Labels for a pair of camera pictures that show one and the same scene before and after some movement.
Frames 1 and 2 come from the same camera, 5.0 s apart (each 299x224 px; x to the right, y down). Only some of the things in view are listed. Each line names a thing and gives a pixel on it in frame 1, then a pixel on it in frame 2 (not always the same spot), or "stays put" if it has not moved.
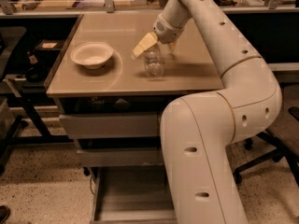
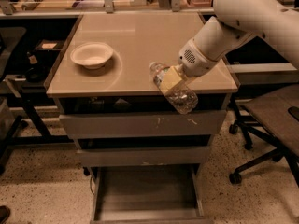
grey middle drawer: x=119 y=157 stays put
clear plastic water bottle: x=153 y=63 → x=183 y=98
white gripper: x=167 y=31 → x=193 y=62
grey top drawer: x=107 y=125 stays put
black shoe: x=5 y=213 stays put
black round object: x=35 y=73 stays put
